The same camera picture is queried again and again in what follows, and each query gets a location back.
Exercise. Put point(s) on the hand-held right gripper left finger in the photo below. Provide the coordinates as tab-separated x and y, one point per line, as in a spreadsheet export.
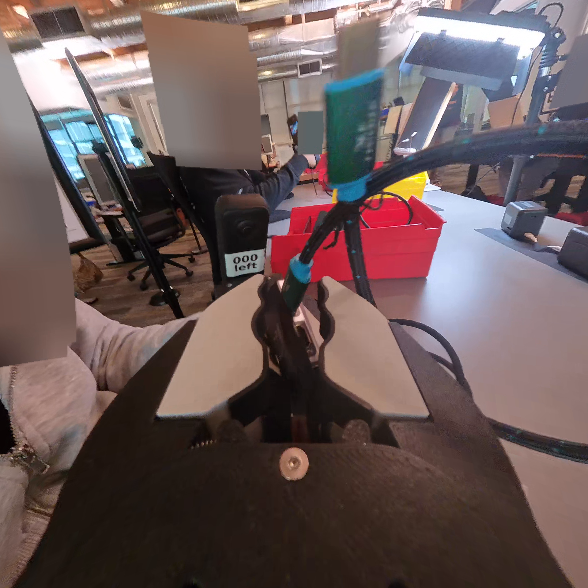
220	353

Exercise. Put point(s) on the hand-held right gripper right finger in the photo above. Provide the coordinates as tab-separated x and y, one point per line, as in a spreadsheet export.
372	358

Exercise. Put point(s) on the black hdmi switch box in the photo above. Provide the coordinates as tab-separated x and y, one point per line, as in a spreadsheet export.
304	335

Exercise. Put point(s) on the red plastic bin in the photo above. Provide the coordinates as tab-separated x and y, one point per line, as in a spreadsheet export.
395	248

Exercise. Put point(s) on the yellow plastic bin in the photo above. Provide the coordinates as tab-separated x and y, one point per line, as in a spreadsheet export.
409	186

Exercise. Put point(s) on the another person's forearm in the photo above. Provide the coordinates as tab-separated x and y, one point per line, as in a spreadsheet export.
285	177

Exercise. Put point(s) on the person's left forearm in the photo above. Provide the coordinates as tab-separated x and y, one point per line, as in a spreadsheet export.
128	340

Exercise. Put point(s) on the black office chair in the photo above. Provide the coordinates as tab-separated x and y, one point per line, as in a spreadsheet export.
156	220

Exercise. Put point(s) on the black stand pole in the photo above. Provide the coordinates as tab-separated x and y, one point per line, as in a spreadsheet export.
151	257

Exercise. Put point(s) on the brown woven bag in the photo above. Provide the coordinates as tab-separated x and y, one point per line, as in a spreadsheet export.
88	273

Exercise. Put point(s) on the black framed whiteboard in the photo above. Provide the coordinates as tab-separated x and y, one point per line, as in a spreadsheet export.
69	220

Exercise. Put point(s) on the person's grey hoodie torso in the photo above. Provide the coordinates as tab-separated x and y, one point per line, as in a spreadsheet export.
46	413

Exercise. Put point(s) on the dark grey desktop device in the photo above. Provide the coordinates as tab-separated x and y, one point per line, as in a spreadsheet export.
576	252
523	218

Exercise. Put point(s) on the black panel white rim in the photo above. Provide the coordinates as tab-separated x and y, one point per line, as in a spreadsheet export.
427	115

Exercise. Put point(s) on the studio light panel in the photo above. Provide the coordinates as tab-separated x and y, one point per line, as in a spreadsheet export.
459	50

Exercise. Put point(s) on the black light stand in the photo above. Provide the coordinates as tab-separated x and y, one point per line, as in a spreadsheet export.
544	69

